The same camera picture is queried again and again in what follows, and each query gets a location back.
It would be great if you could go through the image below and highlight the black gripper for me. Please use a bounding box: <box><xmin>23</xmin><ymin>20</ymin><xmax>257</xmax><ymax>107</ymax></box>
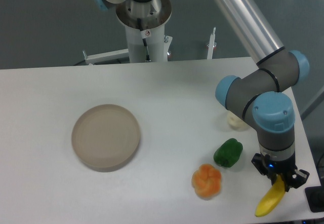
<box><xmin>251</xmin><ymin>152</ymin><xmax>309</xmax><ymax>192</ymax></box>

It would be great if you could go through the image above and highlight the yellow banana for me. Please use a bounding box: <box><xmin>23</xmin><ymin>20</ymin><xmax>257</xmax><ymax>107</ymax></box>
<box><xmin>255</xmin><ymin>175</ymin><xmax>286</xmax><ymax>217</ymax></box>

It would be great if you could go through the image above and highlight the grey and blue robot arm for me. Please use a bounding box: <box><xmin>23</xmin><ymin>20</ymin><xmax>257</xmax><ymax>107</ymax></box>
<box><xmin>95</xmin><ymin>0</ymin><xmax>309</xmax><ymax>191</ymax></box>

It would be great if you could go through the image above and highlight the black device at table edge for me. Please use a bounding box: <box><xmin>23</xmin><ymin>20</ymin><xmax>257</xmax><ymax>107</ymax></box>
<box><xmin>305</xmin><ymin>186</ymin><xmax>323</xmax><ymax>213</ymax></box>

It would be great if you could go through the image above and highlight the green bell pepper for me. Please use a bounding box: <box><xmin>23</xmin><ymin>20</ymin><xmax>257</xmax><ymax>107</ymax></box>
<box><xmin>213</xmin><ymin>138</ymin><xmax>243</xmax><ymax>168</ymax></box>

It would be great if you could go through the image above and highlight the white garlic bulb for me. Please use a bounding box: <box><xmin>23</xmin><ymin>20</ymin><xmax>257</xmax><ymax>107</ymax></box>
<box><xmin>227</xmin><ymin>111</ymin><xmax>249</xmax><ymax>131</ymax></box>

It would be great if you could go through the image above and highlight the peeled orange mandarin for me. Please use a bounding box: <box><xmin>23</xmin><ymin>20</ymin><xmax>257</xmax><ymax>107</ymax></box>
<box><xmin>191</xmin><ymin>164</ymin><xmax>222</xmax><ymax>200</ymax></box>

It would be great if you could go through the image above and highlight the beige round plate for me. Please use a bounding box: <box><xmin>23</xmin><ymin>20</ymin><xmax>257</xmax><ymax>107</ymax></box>
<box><xmin>71</xmin><ymin>104</ymin><xmax>141</xmax><ymax>172</ymax></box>

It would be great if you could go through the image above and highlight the white right bracket bar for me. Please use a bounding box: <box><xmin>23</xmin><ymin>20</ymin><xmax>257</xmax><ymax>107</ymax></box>
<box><xmin>207</xmin><ymin>27</ymin><xmax>217</xmax><ymax>59</ymax></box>

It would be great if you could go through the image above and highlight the white bracket bar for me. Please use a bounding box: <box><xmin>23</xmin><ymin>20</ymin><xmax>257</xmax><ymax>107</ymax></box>
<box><xmin>207</xmin><ymin>27</ymin><xmax>217</xmax><ymax>59</ymax></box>
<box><xmin>83</xmin><ymin>49</ymin><xmax>129</xmax><ymax>65</ymax></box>

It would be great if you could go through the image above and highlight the black pedestal cable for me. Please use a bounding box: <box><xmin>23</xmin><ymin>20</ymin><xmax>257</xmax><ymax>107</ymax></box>
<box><xmin>136</xmin><ymin>18</ymin><xmax>152</xmax><ymax>63</ymax></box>

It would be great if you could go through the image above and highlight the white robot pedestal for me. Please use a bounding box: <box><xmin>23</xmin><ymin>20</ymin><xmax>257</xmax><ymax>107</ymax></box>
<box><xmin>116</xmin><ymin>0</ymin><xmax>172</xmax><ymax>63</ymax></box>

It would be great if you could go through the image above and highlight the white left bracket bar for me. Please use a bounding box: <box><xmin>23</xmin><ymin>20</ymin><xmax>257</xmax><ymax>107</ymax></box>
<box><xmin>83</xmin><ymin>49</ymin><xmax>129</xmax><ymax>65</ymax></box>

